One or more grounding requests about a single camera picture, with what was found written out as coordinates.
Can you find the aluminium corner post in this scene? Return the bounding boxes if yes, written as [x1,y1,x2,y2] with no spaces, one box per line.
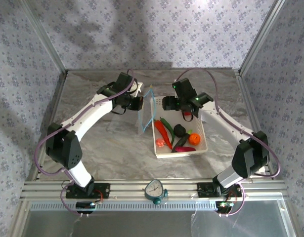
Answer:
[239,0,287,75]
[19,0,69,75]

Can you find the aluminium left side rail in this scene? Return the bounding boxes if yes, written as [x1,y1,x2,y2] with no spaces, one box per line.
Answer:
[27,70,69,182]

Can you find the green chili pepper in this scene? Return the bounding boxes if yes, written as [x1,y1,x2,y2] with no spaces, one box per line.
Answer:
[159,117,176,146]

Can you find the grey metal sheet panel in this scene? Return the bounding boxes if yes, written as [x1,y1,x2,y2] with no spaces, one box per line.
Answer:
[25,209,295,237]

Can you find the aluminium right side rail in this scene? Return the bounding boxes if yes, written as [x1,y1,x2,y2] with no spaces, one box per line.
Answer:
[235,69,276,181]

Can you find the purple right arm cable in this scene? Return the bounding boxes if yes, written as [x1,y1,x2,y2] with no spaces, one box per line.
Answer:
[176,68,281,217]

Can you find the teal alarm clock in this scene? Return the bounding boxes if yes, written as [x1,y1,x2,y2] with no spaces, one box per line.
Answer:
[144,179,169,205]

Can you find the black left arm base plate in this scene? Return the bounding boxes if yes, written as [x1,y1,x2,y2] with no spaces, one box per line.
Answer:
[65,183,111,199]

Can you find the grey slotted cable duct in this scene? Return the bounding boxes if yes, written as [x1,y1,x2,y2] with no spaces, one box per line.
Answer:
[30,199,285,211]

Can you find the small right circuit board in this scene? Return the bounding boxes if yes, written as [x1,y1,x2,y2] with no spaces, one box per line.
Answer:
[215,201,234,213]

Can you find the aluminium right corner post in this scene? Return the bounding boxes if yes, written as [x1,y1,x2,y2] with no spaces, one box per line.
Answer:
[239,0,287,75]

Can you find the small circuit board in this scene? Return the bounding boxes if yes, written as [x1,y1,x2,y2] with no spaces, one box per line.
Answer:
[215,201,234,213]
[76,201,97,214]

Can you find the aluminium front frame beam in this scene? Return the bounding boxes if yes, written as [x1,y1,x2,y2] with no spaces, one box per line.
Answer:
[20,180,288,199]

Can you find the purple sweet potato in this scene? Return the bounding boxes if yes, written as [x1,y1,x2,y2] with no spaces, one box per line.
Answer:
[174,146,197,153]

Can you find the orange tangerine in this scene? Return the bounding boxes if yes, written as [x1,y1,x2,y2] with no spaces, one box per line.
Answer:
[188,133,201,146]

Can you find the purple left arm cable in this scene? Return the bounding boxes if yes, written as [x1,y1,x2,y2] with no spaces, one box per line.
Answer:
[35,68,136,217]

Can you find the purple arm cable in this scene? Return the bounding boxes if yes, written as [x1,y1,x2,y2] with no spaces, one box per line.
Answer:
[176,68,281,217]
[35,68,136,217]

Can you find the aluminium left corner post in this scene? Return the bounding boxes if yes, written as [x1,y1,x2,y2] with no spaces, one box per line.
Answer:
[19,0,69,75]

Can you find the red chili pepper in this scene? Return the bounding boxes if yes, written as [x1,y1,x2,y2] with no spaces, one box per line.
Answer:
[153,119,173,150]

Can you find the clear zip-top bag blue zipper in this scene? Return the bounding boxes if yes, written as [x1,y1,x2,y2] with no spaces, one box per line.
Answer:
[106,85,155,136]

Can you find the small left circuit board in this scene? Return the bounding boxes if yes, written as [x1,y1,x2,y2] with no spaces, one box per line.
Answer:
[76,201,97,214]

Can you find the aluminium rail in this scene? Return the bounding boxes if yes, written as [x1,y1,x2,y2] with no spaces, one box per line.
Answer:
[235,69,276,181]
[27,70,69,182]

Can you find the white perforated plastic basket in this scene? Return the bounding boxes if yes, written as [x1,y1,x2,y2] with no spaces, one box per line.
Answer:
[150,96,209,158]

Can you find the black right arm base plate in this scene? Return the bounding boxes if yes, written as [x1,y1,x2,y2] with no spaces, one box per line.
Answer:
[197,182,242,198]

